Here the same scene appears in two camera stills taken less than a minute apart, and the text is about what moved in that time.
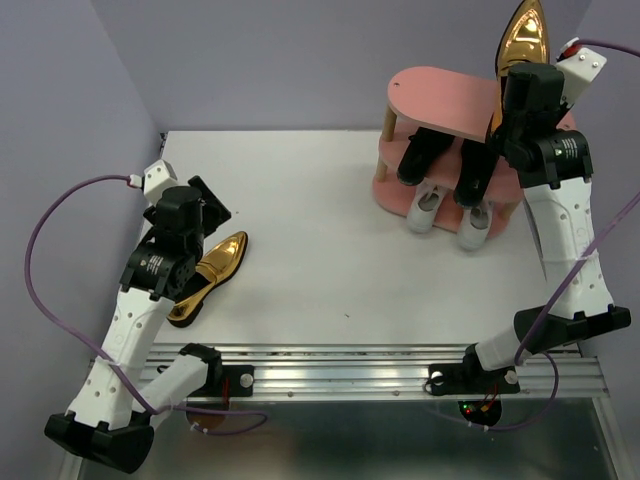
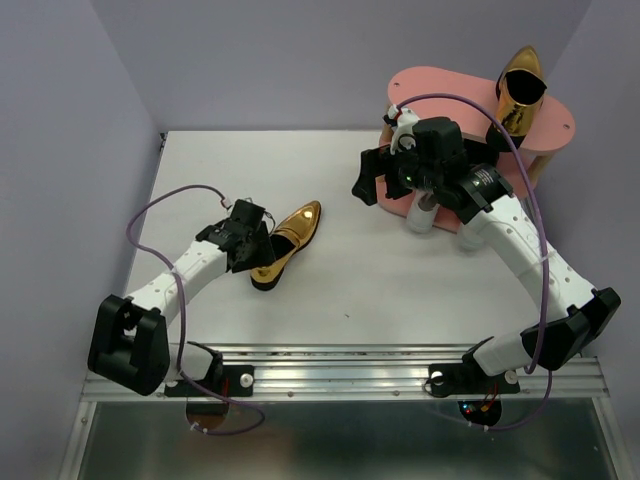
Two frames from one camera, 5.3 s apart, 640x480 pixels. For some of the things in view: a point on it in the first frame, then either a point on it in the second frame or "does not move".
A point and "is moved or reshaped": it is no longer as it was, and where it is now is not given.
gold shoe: [218, 264] -> [287, 238]
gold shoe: [525, 39] is moved or reshaped
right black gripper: [565, 110] -> [373, 164]
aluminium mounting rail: [388, 371] does not move
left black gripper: [215, 212] -> [265, 254]
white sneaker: [425, 206] does not move
